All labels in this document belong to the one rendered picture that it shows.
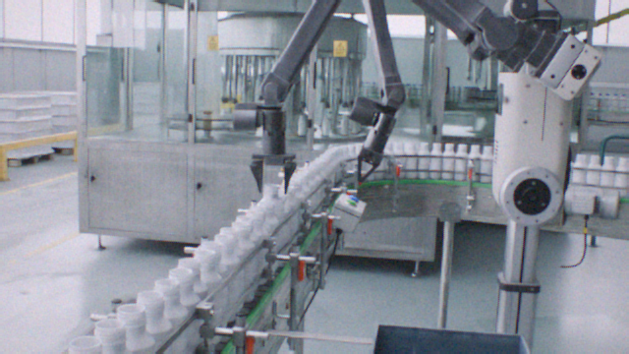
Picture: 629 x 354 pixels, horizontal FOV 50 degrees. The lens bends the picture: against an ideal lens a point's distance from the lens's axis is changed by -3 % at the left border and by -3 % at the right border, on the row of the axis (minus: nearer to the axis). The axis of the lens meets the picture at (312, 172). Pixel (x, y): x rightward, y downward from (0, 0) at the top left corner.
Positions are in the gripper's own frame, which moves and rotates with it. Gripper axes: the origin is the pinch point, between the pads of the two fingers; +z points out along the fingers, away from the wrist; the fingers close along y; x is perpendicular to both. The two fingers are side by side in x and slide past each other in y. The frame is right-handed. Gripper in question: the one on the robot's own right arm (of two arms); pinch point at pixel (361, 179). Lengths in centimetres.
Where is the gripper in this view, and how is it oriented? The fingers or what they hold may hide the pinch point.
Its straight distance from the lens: 194.5
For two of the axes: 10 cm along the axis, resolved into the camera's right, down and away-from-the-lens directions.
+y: -1.6, 1.3, -9.8
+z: -3.7, 9.1, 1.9
